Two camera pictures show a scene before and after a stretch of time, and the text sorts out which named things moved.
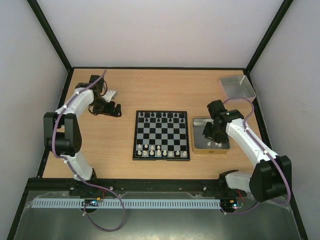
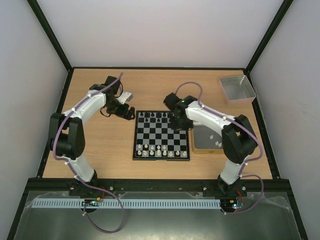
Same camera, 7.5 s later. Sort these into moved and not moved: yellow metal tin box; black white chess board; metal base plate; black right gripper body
Moved: black right gripper body
Not moved: metal base plate; black white chess board; yellow metal tin box
